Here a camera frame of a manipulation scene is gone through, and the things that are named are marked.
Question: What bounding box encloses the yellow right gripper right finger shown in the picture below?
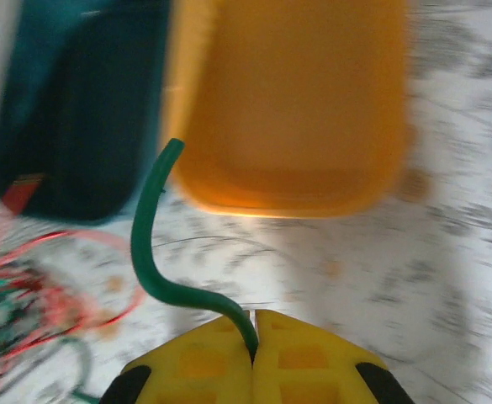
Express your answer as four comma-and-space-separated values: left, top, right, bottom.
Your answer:
251, 309, 415, 404

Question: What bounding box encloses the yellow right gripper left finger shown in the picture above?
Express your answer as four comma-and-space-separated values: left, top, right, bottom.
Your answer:
98, 310, 256, 404

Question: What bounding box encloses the floral patterned tablecloth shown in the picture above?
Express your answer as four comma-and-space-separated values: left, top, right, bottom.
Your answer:
0, 0, 492, 404

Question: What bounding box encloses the orange plastic bin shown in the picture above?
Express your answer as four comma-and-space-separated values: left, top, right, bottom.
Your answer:
159, 0, 417, 220

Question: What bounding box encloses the teal plastic bin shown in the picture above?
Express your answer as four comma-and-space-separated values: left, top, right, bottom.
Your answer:
0, 0, 171, 224

